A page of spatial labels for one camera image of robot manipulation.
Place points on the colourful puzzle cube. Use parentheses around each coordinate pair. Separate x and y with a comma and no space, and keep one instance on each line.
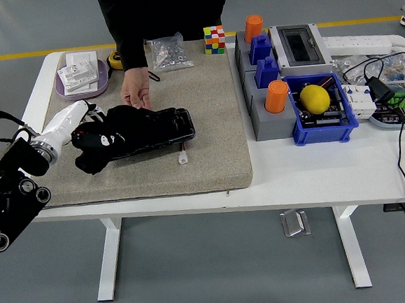
(214,40)

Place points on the brown cylinder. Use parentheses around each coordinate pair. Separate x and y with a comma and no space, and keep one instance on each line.
(327,82)

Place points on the person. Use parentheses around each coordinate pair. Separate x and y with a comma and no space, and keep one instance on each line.
(170,6)

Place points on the grey-brown mat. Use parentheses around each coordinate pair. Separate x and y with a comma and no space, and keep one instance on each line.
(202,99)

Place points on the white circuit breaker block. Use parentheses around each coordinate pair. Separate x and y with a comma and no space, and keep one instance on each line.
(360,105)

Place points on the clear bag of screws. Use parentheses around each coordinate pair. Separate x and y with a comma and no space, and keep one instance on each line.
(170,55)

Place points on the dark circuit board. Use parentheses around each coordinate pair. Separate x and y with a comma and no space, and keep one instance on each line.
(326,119)
(389,115)

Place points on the silver metal bracket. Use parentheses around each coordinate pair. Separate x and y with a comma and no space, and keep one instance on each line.
(294,223)

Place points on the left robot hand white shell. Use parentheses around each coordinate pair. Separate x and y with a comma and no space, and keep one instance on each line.
(65,122)

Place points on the yellow black tape measure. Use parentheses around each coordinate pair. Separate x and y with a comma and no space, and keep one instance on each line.
(114,60)

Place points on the light blue dish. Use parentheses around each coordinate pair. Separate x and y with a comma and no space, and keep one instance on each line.
(386,124)

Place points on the black rag with red tag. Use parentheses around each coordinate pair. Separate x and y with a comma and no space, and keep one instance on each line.
(96,142)

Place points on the blue peg block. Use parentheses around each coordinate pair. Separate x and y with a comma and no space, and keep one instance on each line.
(260,48)
(267,74)

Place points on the yellow lemon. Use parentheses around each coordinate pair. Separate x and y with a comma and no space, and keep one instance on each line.
(315,100)

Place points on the clear bags of small parts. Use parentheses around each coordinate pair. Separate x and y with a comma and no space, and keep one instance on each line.
(348,64)

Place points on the white square wall plate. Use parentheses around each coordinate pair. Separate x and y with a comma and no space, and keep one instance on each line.
(81,57)

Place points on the green terminal block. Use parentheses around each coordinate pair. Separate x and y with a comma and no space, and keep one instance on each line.
(398,99)

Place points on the white table leg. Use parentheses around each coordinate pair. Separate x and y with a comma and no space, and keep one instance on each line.
(352,248)
(109,257)

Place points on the person's right hand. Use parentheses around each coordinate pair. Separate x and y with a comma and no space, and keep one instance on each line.
(136,86)

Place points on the white power strip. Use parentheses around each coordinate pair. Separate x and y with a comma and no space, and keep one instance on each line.
(355,43)

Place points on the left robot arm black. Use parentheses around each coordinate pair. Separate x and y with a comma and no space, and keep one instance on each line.
(10,205)

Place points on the black glossy panel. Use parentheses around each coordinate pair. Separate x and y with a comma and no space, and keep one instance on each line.
(172,129)

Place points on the orange cylinder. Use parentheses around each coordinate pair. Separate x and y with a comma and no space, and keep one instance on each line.
(276,96)
(253,28)

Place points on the white switch bracket pieces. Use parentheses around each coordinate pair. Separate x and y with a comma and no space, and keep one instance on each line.
(77,77)

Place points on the purple tray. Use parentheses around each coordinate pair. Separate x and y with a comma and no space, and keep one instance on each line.
(102,84)

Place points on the blue plastic bin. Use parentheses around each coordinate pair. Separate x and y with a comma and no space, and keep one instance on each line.
(322,135)

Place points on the grey-white distribution box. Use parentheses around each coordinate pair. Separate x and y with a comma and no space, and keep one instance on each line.
(299,45)

